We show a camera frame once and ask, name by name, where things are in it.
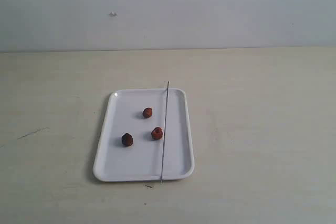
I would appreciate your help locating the dark red fruit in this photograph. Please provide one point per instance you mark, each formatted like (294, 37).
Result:
(127, 140)

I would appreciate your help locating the thin metal skewer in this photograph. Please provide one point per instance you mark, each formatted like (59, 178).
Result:
(164, 132)

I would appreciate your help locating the white rectangular plastic tray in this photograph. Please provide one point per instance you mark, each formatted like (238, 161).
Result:
(142, 161)

